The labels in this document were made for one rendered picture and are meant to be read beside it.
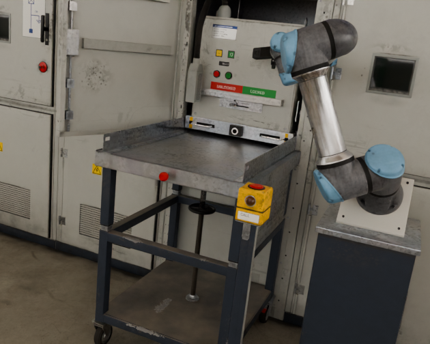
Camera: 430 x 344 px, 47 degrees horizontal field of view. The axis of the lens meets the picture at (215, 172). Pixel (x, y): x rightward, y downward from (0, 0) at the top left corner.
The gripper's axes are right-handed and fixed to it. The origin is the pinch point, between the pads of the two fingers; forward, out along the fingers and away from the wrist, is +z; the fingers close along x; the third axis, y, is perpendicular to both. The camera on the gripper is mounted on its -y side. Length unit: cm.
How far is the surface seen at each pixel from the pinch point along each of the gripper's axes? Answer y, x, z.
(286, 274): 20, -95, 22
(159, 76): -53, -10, 10
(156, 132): -46, -38, -6
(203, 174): -17, -53, -51
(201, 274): -22, -102, 24
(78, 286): -84, -119, 27
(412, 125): 59, -22, -11
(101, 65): -72, -13, -15
